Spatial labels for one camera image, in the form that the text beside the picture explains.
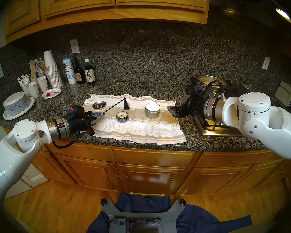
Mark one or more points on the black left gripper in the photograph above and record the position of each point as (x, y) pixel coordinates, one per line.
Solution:
(78, 123)

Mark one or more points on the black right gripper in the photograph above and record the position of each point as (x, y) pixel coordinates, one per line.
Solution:
(192, 106)

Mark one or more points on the black candle snuffer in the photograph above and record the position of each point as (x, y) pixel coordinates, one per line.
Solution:
(126, 106)

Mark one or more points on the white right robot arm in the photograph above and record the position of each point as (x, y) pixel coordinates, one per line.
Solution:
(257, 123)

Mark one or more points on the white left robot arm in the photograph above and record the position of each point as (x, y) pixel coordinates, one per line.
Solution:
(7, 162)

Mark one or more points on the small patterned tin candle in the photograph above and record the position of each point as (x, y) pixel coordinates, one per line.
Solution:
(122, 119)

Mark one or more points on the large silver tin candle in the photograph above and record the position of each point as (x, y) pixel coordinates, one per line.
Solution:
(152, 114)

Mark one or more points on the small round metal dish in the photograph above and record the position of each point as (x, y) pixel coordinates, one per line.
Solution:
(99, 105)

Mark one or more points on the white striped kitchen towel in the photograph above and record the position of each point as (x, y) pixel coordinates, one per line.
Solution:
(145, 130)

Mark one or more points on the stainless steel stove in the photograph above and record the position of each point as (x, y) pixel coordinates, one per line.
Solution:
(208, 130)

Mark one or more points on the soy sauce bottle white label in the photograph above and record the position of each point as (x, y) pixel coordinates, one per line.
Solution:
(90, 76)

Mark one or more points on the dark bottle brown label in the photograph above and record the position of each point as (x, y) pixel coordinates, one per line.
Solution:
(79, 76)

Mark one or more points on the stainless steel pot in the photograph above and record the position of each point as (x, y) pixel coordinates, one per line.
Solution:
(217, 80)

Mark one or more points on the small plate with red packet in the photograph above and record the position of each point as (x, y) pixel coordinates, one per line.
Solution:
(52, 93)

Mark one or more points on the wooden lower cabinets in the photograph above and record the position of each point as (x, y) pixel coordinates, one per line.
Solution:
(152, 158)

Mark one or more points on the wooden cabinets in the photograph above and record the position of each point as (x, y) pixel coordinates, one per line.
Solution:
(152, 158)
(99, 6)

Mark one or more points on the white salt canister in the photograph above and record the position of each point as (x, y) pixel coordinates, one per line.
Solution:
(69, 71)

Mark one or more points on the tall stack of paper cups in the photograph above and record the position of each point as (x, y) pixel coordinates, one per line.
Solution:
(54, 73)

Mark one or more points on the white paper cup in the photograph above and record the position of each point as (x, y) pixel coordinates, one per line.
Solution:
(33, 90)
(23, 90)
(42, 84)

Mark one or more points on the paper cup with chopsticks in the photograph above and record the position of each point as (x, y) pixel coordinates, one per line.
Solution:
(41, 74)

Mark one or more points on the paper cup with wooden stick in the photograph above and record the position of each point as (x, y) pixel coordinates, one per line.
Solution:
(33, 79)

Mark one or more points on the dark pan with lid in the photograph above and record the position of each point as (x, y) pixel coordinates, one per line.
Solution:
(248, 87)

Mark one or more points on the bundle of wrapped chopsticks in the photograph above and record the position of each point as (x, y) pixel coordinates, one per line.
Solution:
(41, 65)

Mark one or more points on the flat wooden stick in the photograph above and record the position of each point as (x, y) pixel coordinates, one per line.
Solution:
(32, 68)

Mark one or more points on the white plastic fork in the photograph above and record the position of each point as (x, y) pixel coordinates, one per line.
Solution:
(25, 78)
(19, 80)

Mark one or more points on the black base knob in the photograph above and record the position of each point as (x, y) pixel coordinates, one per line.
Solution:
(104, 202)
(182, 202)

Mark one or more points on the white countertop appliance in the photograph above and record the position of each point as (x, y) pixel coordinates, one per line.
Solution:
(285, 93)

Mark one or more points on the wooden upper cabinets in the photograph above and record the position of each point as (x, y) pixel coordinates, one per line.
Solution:
(99, 6)

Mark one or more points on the dark blue cloth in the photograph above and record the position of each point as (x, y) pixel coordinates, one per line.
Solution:
(203, 218)

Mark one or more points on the black power strip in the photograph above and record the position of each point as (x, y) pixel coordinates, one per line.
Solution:
(138, 221)

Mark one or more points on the black range hood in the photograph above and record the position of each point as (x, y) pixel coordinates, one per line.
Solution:
(252, 6)

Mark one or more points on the range hood lamp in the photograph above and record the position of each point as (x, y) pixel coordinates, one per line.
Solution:
(285, 16)

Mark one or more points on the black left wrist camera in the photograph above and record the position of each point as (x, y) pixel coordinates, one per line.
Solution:
(76, 111)

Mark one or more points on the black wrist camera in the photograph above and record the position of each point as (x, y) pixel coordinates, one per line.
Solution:
(76, 111)
(195, 91)

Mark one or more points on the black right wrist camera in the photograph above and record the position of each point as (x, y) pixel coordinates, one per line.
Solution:
(195, 91)

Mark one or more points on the white wall outlet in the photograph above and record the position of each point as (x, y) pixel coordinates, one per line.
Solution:
(266, 63)
(74, 46)

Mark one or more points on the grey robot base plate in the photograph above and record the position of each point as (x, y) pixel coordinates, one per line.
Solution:
(172, 215)

